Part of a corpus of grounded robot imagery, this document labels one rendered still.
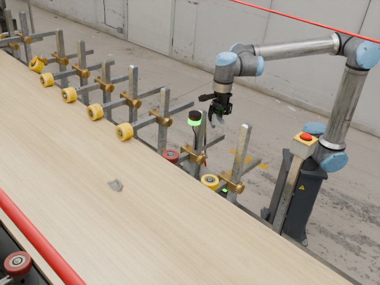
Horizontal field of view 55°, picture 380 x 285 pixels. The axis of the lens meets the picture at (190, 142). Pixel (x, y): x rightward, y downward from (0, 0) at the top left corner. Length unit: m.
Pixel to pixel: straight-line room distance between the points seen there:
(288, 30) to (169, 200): 3.20
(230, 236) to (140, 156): 0.59
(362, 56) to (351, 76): 0.12
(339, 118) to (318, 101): 2.40
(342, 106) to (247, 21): 2.76
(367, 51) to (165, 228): 1.21
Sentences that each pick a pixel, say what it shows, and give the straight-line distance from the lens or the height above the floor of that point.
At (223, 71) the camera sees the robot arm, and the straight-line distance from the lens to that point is 1.62.
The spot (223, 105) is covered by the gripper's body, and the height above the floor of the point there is 1.15.
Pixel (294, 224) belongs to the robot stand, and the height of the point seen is 0.16.
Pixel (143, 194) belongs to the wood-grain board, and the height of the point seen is 0.90.
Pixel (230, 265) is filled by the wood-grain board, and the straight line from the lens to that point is 1.32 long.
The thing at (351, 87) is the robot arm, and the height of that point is 1.23.
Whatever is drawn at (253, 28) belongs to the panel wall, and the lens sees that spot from 4.58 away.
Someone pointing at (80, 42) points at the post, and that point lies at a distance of 2.37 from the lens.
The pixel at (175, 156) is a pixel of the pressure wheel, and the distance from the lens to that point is 1.73.
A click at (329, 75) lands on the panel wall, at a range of 4.32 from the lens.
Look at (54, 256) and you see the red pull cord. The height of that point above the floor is 1.75.
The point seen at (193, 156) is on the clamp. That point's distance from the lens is 1.83.
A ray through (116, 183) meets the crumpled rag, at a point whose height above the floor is 0.92.
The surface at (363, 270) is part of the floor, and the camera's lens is 2.80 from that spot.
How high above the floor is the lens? 1.92
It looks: 33 degrees down
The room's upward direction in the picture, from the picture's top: 6 degrees clockwise
